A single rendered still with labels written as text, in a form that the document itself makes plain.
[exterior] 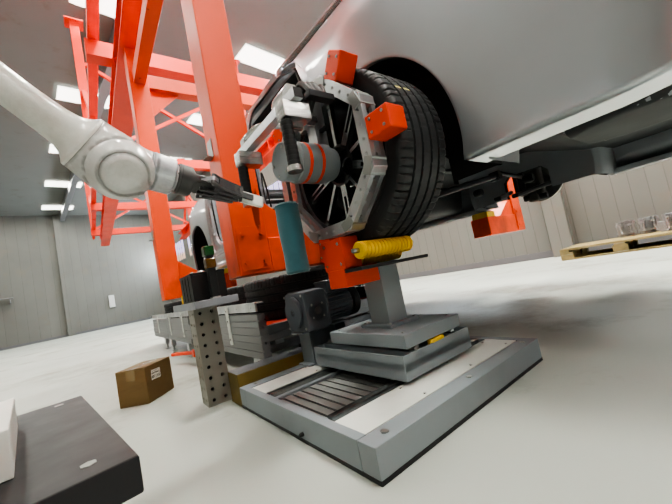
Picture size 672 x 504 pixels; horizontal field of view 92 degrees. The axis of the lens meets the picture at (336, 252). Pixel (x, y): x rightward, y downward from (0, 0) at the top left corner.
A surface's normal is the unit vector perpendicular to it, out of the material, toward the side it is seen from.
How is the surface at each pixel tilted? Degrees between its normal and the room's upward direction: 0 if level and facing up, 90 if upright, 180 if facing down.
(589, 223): 90
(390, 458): 90
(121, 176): 123
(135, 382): 90
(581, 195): 90
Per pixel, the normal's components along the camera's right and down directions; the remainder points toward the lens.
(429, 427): 0.59, -0.17
